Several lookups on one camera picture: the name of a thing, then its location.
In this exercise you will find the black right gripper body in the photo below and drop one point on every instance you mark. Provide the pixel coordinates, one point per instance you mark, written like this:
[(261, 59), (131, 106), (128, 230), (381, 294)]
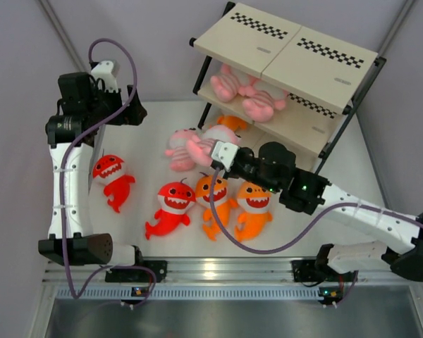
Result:
[(249, 170)]

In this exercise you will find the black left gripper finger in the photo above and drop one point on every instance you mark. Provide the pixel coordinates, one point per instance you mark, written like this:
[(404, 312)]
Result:
[(89, 138), (135, 113)]

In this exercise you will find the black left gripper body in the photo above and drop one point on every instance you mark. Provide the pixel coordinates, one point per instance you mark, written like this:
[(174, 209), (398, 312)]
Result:
[(103, 103)]

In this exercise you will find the pink striped plush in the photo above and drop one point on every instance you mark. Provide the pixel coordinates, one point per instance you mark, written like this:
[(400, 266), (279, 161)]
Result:
[(230, 82), (177, 152), (199, 148), (263, 100)]

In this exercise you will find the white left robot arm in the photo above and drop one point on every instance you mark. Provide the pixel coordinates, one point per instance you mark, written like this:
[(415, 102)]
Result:
[(71, 238)]

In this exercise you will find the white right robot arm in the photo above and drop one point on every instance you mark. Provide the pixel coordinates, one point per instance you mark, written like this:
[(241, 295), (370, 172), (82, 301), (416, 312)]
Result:
[(396, 238)]

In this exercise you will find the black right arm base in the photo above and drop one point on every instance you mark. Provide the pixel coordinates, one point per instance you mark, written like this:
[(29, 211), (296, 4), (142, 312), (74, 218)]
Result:
[(308, 271)]

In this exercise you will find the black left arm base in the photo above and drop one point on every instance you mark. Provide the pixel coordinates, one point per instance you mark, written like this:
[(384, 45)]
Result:
[(155, 270)]

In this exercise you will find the orange shark plush on shelf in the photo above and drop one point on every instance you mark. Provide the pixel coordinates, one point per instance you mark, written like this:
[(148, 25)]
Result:
[(234, 123)]

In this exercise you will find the beige three-tier shelf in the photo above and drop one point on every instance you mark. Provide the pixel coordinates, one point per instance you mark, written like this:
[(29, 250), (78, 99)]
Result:
[(326, 77)]

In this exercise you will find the red shark plush left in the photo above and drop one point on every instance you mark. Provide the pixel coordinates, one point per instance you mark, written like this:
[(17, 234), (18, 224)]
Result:
[(111, 171)]

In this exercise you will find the red shark plush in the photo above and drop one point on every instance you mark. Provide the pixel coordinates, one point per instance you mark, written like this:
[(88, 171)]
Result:
[(176, 199), (111, 171)]

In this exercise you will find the orange shark plush right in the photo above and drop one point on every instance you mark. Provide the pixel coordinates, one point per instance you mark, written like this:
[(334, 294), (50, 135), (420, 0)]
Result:
[(255, 203)]

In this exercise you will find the orange shark plush centre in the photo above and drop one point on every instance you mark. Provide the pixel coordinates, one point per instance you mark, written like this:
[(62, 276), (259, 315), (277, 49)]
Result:
[(223, 204)]

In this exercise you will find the red shark plush centre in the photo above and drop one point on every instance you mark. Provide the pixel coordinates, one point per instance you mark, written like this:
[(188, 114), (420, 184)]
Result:
[(176, 199)]

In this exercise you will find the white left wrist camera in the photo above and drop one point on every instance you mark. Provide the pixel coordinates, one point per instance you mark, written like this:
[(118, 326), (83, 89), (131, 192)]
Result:
[(107, 71)]

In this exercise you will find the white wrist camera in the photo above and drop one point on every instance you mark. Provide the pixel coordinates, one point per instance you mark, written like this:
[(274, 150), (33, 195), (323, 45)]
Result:
[(107, 71), (223, 155)]

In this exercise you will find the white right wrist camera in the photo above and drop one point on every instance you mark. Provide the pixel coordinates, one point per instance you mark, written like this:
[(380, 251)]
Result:
[(223, 155)]

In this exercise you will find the aluminium mounting rail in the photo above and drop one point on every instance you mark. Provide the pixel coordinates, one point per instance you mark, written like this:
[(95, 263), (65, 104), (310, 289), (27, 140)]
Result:
[(220, 269)]

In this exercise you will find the grey slotted cable duct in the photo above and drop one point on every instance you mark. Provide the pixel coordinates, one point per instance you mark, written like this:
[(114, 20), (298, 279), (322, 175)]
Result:
[(166, 292)]

